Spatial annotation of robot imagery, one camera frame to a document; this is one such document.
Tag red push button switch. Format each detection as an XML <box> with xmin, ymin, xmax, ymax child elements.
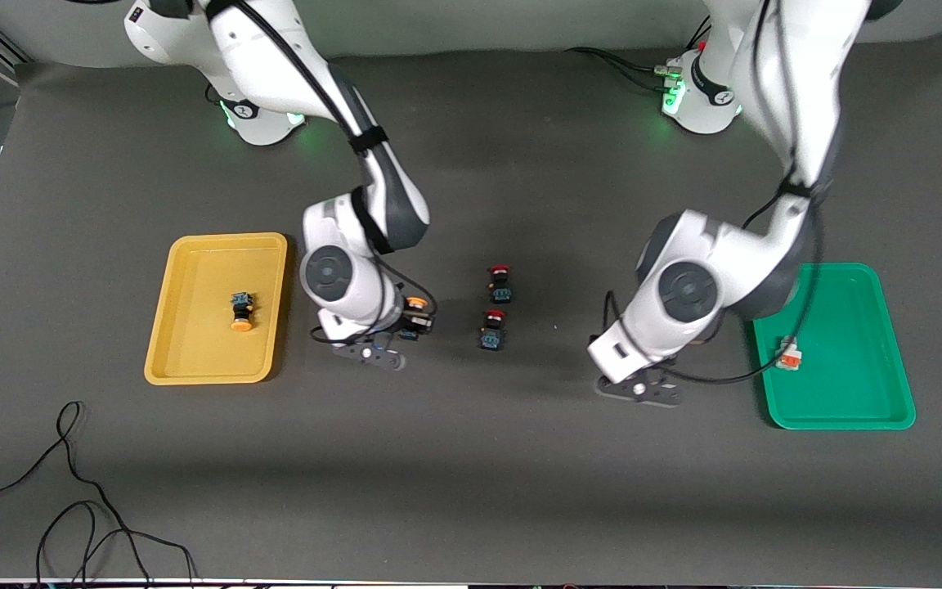
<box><xmin>487</xmin><ymin>264</ymin><xmax>515</xmax><ymax>304</ymax></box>
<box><xmin>479</xmin><ymin>309</ymin><xmax>508</xmax><ymax>352</ymax></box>

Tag green plastic tray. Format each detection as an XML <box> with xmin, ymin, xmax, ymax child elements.
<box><xmin>751</xmin><ymin>263</ymin><xmax>917</xmax><ymax>431</ymax></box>

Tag dark grey table mat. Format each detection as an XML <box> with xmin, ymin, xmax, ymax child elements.
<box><xmin>0</xmin><ymin>31</ymin><xmax>942</xmax><ymax>587</ymax></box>

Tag black left arm base cables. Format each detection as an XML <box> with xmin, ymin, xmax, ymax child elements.
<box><xmin>566</xmin><ymin>16</ymin><xmax>713</xmax><ymax>92</ymax></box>

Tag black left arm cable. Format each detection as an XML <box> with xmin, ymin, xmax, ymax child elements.
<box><xmin>602</xmin><ymin>0</ymin><xmax>828</xmax><ymax>385</ymax></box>

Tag yellow plastic tray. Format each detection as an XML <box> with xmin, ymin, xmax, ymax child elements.
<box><xmin>144</xmin><ymin>232</ymin><xmax>289</xmax><ymax>386</ymax></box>

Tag thin black loose cable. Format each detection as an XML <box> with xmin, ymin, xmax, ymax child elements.
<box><xmin>0</xmin><ymin>400</ymin><xmax>198</xmax><ymax>587</ymax></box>

